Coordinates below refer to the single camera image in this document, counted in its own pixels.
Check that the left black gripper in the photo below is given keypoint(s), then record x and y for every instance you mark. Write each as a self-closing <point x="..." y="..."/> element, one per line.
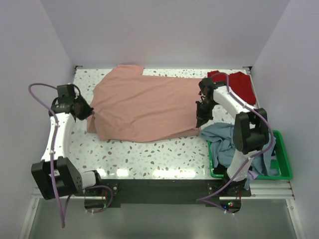
<point x="88" y="110"/>

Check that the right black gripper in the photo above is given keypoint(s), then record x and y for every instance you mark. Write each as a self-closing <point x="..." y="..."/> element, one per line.
<point x="202" y="118"/>

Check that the pink t shirt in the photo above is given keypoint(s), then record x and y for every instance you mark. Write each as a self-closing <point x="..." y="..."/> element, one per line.
<point x="131" y="106"/>

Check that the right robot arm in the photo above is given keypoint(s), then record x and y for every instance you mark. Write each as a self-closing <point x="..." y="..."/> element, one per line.
<point x="251" y="129"/>

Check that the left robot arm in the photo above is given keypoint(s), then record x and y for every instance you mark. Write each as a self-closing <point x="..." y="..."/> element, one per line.
<point x="54" y="174"/>

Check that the blue grey t shirt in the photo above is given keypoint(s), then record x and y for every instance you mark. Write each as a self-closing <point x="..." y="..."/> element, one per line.
<point x="220" y="136"/>

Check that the folded red t shirt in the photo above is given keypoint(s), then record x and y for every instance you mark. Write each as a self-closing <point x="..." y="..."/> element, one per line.
<point x="239" y="82"/>

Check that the black garment in bin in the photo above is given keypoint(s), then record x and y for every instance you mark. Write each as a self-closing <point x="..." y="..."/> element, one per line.
<point x="219" y="169"/>

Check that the lavender garment in bin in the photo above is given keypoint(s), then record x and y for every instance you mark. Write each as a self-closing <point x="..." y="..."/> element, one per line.
<point x="251" y="175"/>

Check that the green plastic bin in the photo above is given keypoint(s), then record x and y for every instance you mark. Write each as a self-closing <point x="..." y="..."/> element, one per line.
<point x="280" y="162"/>

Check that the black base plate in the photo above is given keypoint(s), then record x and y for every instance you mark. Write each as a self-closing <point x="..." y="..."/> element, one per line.
<point x="149" y="191"/>

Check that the aluminium frame rail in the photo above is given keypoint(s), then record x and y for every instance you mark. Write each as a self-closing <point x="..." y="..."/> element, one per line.
<point x="260" y="189"/>

